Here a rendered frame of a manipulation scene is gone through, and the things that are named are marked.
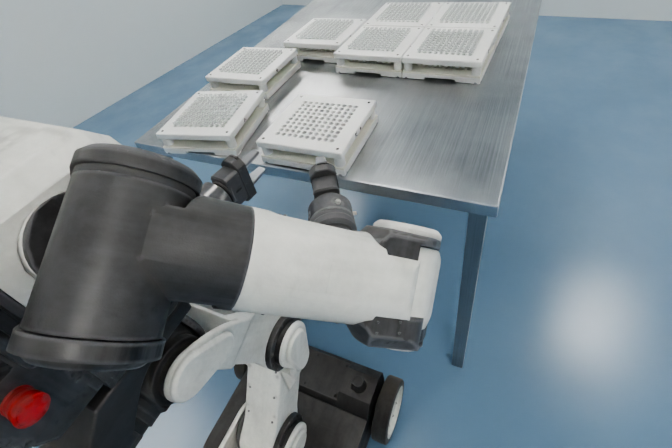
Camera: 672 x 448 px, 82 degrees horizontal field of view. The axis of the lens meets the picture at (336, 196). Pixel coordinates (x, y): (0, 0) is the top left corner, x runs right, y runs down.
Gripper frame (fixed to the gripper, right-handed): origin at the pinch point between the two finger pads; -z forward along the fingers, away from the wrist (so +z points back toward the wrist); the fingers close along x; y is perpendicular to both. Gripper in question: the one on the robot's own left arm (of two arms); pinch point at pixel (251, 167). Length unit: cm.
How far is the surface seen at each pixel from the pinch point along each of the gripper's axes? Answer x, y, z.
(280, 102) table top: 7.3, -22.4, -36.5
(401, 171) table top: 7.2, 29.6, -19.2
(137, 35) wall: 53, -305, -153
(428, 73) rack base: 5, 18, -63
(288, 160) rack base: 4.8, 2.2, -10.0
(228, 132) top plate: 0.0, -16.8, -9.3
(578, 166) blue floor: 95, 68, -149
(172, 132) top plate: 0.0, -33.8, -3.3
